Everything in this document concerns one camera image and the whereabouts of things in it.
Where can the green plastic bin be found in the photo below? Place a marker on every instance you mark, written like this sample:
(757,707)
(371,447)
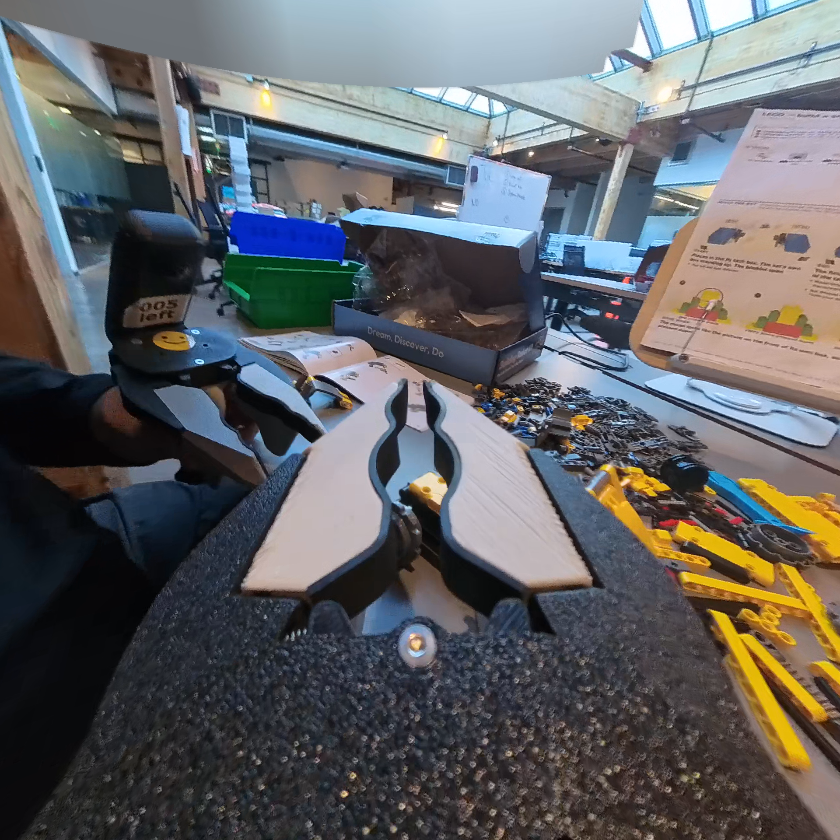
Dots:
(295,295)

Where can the grey yellow brick subassembly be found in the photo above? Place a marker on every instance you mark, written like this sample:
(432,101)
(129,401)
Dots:
(328,394)

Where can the background grey table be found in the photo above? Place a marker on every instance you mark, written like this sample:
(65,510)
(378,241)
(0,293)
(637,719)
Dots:
(590,285)

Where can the yellow blue beam assembly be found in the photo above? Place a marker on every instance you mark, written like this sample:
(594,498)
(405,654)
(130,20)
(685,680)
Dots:
(741,502)

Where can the yellow black brick vehicle model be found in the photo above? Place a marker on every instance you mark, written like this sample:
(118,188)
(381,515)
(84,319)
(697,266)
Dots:
(426,489)

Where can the group of long yellow beams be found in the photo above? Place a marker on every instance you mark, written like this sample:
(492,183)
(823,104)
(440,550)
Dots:
(761,689)

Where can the white board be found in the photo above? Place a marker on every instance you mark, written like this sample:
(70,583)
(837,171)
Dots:
(505,193)

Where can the black gear wheel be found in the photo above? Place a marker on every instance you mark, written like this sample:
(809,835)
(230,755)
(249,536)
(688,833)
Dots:
(781,544)

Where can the person's left hand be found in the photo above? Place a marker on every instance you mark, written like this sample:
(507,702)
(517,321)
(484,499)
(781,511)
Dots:
(138,439)

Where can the black office chair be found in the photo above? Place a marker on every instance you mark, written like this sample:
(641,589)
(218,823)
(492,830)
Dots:
(213,243)

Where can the instruction sheet display stand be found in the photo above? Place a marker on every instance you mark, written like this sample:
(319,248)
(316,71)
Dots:
(754,262)

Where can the hanging ceiling lamp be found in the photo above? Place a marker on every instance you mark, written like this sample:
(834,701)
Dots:
(265,97)

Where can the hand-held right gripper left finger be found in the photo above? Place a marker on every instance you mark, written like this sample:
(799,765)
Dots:
(315,518)

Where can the clear plastic bag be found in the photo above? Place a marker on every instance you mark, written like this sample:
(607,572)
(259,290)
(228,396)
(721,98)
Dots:
(426,275)

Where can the blue plastic bin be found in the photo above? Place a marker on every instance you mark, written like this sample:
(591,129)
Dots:
(282,236)

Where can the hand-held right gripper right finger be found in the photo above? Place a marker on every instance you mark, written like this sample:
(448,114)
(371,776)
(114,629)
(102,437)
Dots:
(512,512)

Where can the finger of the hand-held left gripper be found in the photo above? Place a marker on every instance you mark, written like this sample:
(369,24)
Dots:
(210,433)
(282,413)

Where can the wooden desk leg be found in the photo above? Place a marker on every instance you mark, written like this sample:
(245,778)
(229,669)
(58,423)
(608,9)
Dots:
(26,295)

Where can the person's left forearm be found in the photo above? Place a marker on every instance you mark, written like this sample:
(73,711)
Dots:
(46,413)

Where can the dark grey cardboard box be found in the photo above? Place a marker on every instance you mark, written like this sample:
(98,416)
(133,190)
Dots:
(420,348)

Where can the white building instruction booklet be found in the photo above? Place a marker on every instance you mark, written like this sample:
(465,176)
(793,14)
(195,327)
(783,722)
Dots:
(308,348)

